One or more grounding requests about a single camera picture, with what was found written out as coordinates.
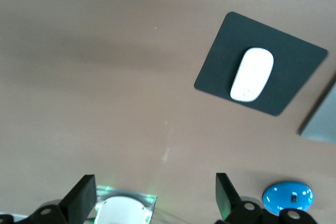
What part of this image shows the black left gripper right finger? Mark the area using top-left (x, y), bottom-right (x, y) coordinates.
top-left (215, 172), bottom-right (266, 224)

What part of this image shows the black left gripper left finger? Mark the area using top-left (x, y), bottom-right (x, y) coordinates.
top-left (25, 174), bottom-right (98, 224)

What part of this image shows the white computer mouse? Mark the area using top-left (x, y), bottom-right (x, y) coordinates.
top-left (229, 47), bottom-right (275, 103)

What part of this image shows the black mouse pad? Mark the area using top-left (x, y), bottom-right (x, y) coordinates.
top-left (193, 11), bottom-right (329, 117)

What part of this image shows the blue desk lamp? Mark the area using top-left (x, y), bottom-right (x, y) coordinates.
top-left (262, 180), bottom-right (314, 216)

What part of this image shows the silver closed laptop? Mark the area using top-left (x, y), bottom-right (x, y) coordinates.
top-left (298, 76), bottom-right (336, 145)

